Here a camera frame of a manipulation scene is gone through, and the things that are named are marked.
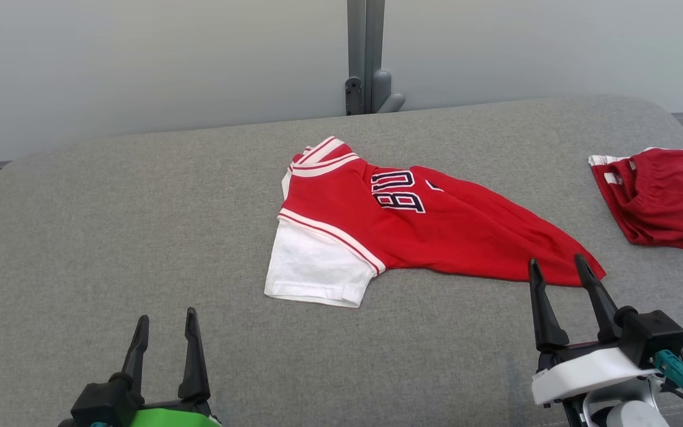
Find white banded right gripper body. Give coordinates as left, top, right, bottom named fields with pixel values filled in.
left=532, top=347, right=661, bottom=427

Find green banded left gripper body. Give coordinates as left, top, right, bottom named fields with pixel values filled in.
left=131, top=400, right=222, bottom=427

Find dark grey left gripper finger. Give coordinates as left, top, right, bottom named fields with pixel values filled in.
left=177, top=307, right=212, bottom=401
left=121, top=315, right=150, bottom=392

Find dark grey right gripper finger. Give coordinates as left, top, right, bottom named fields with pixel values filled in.
left=574, top=254, right=624, bottom=343
left=528, top=258, right=570, bottom=352

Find red shorts with white stripe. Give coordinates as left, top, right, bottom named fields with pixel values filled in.
left=588, top=147, right=683, bottom=259

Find red jersey with white sleeves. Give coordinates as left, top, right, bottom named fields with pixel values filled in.
left=264, top=136, right=607, bottom=308

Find grey metal frame bracket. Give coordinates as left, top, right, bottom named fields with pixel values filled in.
left=344, top=0, right=406, bottom=116

